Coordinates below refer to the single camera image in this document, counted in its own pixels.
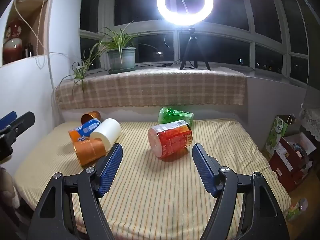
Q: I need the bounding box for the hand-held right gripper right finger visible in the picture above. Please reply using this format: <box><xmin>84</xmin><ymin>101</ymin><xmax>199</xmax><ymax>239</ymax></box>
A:
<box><xmin>192</xmin><ymin>143</ymin><xmax>290</xmax><ymax>240</ymax></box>

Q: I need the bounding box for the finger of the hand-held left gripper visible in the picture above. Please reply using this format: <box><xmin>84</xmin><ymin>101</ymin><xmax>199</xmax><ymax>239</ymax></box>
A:
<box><xmin>0</xmin><ymin>111</ymin><xmax>36</xmax><ymax>161</ymax></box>

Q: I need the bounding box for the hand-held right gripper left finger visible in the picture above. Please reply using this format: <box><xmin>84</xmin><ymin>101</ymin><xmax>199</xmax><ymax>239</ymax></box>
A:
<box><xmin>28</xmin><ymin>143</ymin><xmax>124</xmax><ymax>240</ymax></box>

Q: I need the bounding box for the red cup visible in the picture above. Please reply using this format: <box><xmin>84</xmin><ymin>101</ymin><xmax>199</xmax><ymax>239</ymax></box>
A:
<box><xmin>147</xmin><ymin>120</ymin><xmax>193</xmax><ymax>159</ymax></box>

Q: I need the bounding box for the large orange cup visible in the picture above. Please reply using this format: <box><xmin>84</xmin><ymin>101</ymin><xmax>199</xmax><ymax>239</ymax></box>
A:
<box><xmin>73</xmin><ymin>137</ymin><xmax>107</xmax><ymax>166</ymax></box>

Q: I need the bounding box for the white cup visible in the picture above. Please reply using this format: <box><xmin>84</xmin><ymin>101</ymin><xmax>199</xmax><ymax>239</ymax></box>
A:
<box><xmin>89</xmin><ymin>118</ymin><xmax>122</xmax><ymax>152</ymax></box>

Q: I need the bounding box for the blue and orange cup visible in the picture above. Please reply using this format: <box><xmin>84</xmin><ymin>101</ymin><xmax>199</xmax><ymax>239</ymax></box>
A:
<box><xmin>69</xmin><ymin>119</ymin><xmax>103</xmax><ymax>144</ymax></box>

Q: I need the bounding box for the small copper cup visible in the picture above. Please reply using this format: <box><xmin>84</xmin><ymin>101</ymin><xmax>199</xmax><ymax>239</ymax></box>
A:
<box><xmin>81</xmin><ymin>111</ymin><xmax>101</xmax><ymax>125</ymax></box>

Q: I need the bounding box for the green cup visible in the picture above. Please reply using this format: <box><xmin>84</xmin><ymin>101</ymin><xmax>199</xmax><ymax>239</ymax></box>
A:
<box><xmin>158</xmin><ymin>107</ymin><xmax>194</xmax><ymax>128</ymax></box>

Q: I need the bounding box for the green carton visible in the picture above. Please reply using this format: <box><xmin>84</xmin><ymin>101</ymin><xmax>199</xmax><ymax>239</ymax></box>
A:
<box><xmin>265</xmin><ymin>115</ymin><xmax>296</xmax><ymax>158</ymax></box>

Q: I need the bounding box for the red and white vase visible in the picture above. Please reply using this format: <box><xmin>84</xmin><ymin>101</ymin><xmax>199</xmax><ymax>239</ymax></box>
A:
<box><xmin>3</xmin><ymin>19</ymin><xmax>25</xmax><ymax>64</ymax></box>

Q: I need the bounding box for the red cardboard box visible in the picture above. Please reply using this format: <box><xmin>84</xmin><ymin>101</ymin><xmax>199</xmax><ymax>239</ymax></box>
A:
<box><xmin>269</xmin><ymin>132</ymin><xmax>317</xmax><ymax>192</ymax></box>

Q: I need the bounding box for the checked cloth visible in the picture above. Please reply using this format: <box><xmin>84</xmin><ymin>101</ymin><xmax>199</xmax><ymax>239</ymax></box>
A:
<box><xmin>55</xmin><ymin>69</ymin><xmax>247</xmax><ymax>110</ymax></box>

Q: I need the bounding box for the wooden shelf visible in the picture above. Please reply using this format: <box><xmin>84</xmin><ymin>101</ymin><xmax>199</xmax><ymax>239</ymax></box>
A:
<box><xmin>0</xmin><ymin>0</ymin><xmax>58</xmax><ymax>67</ymax></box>

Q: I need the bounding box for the green snack packet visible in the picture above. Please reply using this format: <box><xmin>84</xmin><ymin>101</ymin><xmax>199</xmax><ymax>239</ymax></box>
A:
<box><xmin>286</xmin><ymin>198</ymin><xmax>308</xmax><ymax>222</ymax></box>

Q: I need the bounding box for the potted spider plant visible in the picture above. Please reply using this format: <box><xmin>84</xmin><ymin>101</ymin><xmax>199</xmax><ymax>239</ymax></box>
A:
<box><xmin>59</xmin><ymin>21</ymin><xmax>160</xmax><ymax>93</ymax></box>

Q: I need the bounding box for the black tripod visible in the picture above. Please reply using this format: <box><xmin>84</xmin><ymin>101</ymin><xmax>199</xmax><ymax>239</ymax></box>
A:
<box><xmin>180</xmin><ymin>26</ymin><xmax>211</xmax><ymax>71</ymax></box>

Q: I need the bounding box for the lace cloth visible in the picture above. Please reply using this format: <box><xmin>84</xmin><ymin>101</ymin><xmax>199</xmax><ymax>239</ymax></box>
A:
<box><xmin>299</xmin><ymin>107</ymin><xmax>320</xmax><ymax>143</ymax></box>

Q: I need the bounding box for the white cable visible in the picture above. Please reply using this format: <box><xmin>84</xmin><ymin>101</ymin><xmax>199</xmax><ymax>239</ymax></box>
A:
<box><xmin>14</xmin><ymin>0</ymin><xmax>56</xmax><ymax>110</ymax></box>

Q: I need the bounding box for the ring light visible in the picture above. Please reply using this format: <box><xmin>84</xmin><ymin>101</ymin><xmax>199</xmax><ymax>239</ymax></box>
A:
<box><xmin>157</xmin><ymin>0</ymin><xmax>214</xmax><ymax>26</ymax></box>

